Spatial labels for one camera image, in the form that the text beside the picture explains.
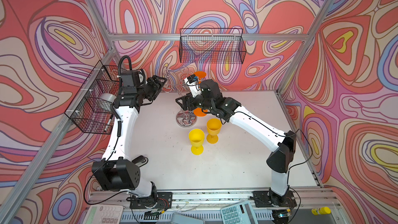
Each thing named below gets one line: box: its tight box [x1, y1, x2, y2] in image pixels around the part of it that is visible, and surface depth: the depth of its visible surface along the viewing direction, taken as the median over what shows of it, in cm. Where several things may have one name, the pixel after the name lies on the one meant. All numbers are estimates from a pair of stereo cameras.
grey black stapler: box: [131, 155, 149, 168], surface depth 84 cm
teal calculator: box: [220, 200, 260, 224], surface depth 70 cm
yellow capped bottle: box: [311, 206, 332, 216], surface depth 66 cm
